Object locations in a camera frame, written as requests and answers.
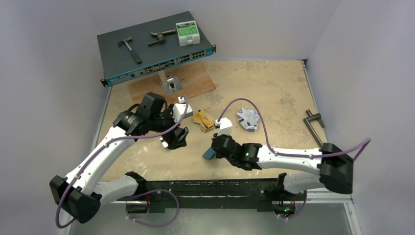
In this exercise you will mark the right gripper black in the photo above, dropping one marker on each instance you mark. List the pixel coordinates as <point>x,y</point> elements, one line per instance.
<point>218,146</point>

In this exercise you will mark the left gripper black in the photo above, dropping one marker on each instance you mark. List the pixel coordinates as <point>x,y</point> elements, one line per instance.
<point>174,141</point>

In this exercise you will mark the black credit card stack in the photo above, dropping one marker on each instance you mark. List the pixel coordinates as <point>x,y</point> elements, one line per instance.
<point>164,142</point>

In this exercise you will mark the blue card holder wallet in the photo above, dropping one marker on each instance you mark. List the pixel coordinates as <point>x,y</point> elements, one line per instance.
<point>209,154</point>

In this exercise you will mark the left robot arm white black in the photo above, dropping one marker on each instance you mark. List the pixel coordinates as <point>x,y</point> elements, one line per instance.
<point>81,193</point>

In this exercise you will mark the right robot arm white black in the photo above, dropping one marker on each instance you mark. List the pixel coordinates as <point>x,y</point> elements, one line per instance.
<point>314,168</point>

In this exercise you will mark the gold credit card stack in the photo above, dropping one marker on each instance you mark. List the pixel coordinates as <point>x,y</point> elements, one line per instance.
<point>204,119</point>

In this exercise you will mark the wooden board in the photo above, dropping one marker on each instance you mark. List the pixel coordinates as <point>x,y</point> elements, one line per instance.
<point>193,77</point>

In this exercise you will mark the white green electrical module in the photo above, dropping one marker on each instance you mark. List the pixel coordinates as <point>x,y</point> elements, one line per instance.
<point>188,33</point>

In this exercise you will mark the small hammer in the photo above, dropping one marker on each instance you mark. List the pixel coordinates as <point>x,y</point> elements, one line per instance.
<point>133,54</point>

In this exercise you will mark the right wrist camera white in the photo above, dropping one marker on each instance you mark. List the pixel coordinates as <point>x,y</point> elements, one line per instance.
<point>224,126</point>

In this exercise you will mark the metal stand bracket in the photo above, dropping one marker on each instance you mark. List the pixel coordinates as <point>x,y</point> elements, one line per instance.
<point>170,84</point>

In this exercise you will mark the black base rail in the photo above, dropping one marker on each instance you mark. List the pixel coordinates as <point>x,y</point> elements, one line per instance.
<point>261,195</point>

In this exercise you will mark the bronze door handle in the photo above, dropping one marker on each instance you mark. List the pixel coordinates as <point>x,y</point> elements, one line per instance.
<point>160,36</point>

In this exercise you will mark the aluminium frame rail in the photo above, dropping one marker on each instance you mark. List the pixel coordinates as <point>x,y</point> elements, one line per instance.
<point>325,213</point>

